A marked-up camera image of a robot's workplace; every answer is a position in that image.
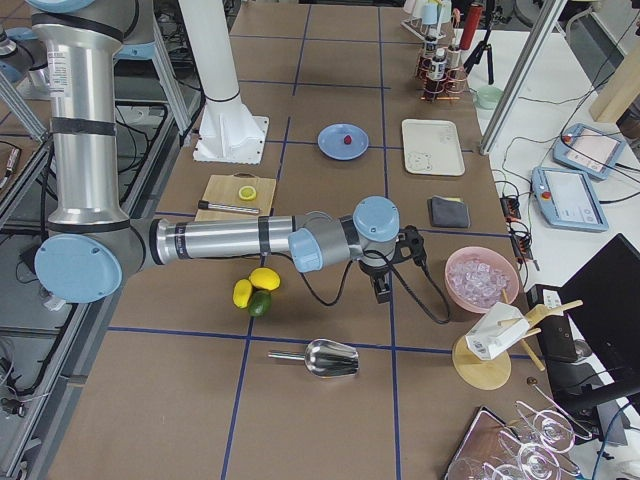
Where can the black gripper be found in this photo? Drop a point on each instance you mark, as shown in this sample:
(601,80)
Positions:
(375,273)

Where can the blue plastic plate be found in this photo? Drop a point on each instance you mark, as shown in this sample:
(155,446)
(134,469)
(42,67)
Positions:
(330,142)

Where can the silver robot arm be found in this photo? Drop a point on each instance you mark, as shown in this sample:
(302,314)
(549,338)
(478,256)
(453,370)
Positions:
(94,246)

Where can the metal scoop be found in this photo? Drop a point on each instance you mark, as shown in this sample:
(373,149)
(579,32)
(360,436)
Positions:
(324,358)

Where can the pink bowl of ice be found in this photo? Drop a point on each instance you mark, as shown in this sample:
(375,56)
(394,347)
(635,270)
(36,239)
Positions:
(476,278)

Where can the grey folded cloth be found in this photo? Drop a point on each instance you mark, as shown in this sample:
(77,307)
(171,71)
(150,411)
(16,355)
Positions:
(448,213)

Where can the yellow lemon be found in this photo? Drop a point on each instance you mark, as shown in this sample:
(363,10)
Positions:
(242,293)
(265,278)

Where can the green lime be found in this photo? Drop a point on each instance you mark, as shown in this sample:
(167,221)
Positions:
(259,303)

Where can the white paper carton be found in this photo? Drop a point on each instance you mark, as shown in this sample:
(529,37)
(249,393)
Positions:
(497,330)

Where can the wooden cup tree stand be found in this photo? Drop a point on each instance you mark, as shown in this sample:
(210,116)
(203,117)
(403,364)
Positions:
(493,374)

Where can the cream bear tray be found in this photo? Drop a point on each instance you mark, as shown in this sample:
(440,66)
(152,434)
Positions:
(432,147)

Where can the lemon half slice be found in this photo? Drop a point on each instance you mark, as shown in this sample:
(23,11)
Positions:
(247,193)

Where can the wooden cutting board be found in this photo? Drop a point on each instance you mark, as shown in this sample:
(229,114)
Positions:
(223,189)

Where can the near teach pendant tablet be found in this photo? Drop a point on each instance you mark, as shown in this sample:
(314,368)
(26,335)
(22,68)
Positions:
(567,199)

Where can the teach pendant tablet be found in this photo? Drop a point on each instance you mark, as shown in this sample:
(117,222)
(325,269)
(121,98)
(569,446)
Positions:
(590,150)
(567,199)

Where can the mint green bowl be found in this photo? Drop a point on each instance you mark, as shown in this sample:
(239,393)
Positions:
(487,97)

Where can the black monitor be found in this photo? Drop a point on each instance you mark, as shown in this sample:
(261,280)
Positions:
(608,286)

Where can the clear wine glasses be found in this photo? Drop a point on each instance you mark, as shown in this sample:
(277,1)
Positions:
(533,445)

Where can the far teach pendant tablet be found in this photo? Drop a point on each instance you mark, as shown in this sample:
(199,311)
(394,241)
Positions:
(590,150)

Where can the red cylinder bottle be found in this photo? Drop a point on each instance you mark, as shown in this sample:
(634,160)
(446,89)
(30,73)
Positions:
(471,23)

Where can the steel handled knife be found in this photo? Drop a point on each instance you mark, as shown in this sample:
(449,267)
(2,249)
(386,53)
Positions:
(206,205)

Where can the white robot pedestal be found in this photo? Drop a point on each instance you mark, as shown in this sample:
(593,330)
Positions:
(228,131)

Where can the copper wire bottle rack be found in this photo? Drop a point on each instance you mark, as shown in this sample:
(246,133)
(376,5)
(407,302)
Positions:
(440,69)

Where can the black camera tripod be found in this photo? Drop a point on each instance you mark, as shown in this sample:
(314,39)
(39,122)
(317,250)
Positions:
(484,47)

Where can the white wire cup rack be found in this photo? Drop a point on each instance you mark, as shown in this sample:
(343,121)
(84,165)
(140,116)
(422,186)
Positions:
(426,17)

